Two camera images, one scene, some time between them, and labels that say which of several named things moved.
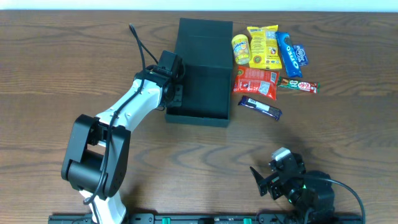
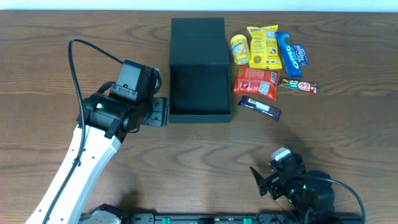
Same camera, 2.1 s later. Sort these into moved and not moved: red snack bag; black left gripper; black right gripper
Moved: black left gripper
Not moved: red snack bag; black right gripper
